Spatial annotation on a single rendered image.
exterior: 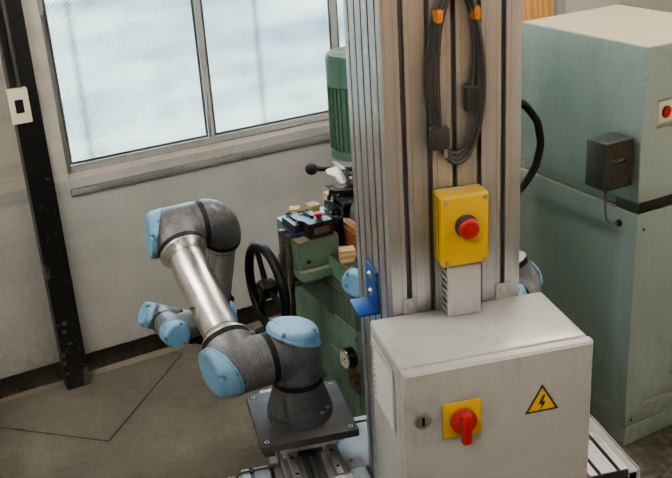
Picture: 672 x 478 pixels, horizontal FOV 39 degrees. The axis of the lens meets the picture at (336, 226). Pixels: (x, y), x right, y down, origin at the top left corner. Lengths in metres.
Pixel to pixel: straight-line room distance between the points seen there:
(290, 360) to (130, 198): 2.00
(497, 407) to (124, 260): 2.62
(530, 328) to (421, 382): 0.24
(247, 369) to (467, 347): 0.60
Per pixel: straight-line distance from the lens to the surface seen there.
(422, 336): 1.69
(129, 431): 3.80
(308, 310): 3.08
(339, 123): 2.78
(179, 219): 2.32
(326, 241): 2.81
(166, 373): 4.13
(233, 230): 2.39
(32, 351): 4.12
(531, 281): 2.37
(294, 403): 2.17
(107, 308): 4.13
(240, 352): 2.09
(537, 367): 1.66
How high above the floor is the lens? 2.05
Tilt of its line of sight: 22 degrees down
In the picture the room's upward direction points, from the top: 4 degrees counter-clockwise
